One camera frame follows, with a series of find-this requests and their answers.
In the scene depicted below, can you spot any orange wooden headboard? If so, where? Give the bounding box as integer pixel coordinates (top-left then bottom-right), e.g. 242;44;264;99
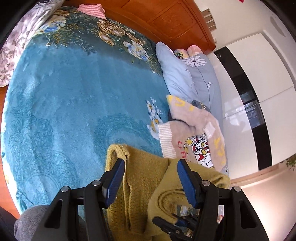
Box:
62;0;216;55

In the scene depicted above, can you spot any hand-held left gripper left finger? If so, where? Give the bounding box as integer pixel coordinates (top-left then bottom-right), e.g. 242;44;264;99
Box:
38;158;126;241

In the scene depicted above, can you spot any white round ceiling fixture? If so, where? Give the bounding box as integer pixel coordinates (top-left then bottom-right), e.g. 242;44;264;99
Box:
271;17;287;38

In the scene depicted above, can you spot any pink pillow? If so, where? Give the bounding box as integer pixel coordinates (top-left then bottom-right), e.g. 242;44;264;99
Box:
188;45;201;57

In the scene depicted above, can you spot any white wardrobe with black band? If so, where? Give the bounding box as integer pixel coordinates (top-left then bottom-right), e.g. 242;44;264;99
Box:
206;32;296;179

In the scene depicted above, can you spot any light blue daisy print duvet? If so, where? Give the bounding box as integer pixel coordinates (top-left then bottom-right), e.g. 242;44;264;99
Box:
155;42;230;176

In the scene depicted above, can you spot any purple floral quilt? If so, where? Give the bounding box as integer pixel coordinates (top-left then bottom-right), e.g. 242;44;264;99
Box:
0;0;65;87

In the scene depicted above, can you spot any pink folded cloth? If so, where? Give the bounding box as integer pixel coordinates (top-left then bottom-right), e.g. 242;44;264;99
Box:
77;3;107;20

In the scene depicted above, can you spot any beige fuzzy cartoon print sweater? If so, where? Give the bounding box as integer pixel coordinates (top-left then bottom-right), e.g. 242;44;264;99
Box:
158;95;228;172

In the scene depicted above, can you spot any floral print pillow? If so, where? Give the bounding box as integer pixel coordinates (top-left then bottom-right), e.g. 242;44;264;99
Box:
174;49;189;60

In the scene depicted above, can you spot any green plant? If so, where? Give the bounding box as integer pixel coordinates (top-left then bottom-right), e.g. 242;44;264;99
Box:
285;157;296;171

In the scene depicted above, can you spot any dark cloth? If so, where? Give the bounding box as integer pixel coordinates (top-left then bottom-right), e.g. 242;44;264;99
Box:
0;206;20;241

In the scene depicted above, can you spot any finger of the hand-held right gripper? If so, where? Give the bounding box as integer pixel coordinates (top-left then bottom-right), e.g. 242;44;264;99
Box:
152;216;194;241
172;206;198;229

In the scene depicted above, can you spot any person's grey trouser leg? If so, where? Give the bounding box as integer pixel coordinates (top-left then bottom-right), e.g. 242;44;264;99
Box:
14;205;87;241

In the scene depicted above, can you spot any teal floral plush blanket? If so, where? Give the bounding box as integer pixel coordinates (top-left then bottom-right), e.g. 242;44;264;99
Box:
0;6;171;216

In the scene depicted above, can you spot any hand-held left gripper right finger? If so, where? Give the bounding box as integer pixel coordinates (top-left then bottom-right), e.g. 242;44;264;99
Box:
177;159;270;241

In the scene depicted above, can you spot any olive green knit sweater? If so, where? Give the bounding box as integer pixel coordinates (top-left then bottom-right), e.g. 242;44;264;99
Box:
105;144;231;241

